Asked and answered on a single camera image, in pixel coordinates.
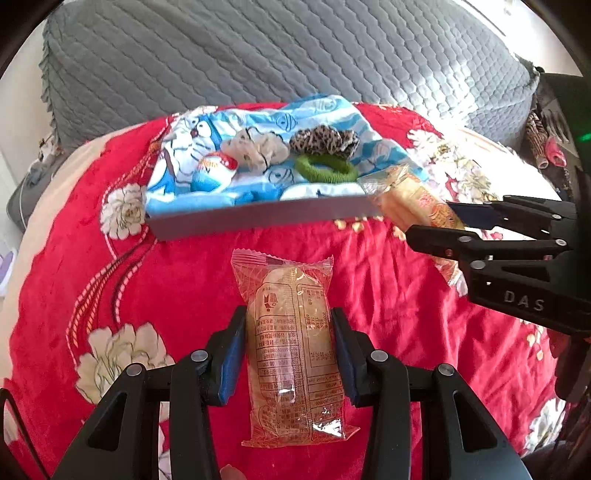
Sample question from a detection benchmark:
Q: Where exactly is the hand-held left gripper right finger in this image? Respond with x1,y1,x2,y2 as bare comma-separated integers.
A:
330,308,527,480

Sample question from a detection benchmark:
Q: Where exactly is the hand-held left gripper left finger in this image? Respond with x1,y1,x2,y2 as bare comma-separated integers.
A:
51,305,247,480

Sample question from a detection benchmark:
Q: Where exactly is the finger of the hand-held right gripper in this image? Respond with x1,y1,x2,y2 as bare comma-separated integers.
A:
448,195,579,239
405,224,574,269

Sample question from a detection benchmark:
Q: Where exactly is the orange clear cake packet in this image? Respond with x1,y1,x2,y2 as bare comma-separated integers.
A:
231,249,360,448
358,165,467,287

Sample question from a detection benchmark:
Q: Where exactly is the green hair tie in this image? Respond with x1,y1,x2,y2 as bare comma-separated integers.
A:
295,154,358,182

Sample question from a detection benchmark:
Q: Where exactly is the leopard print scrunchie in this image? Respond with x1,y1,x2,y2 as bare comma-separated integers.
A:
290,126,361,155

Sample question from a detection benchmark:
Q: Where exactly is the blue red egg toy packet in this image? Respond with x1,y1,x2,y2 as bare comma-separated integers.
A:
196,152,238,185

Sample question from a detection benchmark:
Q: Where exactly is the beige sheer scrunchie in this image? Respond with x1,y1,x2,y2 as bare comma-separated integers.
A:
221,128,293,174

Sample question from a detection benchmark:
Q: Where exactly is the pile of clothes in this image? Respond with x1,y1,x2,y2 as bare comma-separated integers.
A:
525,107,568,171

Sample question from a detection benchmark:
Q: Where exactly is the grey box with cartoon cloth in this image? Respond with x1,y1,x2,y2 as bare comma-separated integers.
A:
145,93,428,217

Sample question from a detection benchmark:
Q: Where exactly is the purple white round container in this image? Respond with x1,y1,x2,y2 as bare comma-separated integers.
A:
0,249,17,287

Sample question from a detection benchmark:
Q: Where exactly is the grey bedside stool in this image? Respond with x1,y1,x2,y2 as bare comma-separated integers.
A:
7,173,47,234

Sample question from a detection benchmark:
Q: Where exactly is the small grey cloth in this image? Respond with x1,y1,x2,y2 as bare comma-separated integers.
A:
28,136,63,185

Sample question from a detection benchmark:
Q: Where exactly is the grey quilted headboard cover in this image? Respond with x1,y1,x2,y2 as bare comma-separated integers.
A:
41,0,541,151

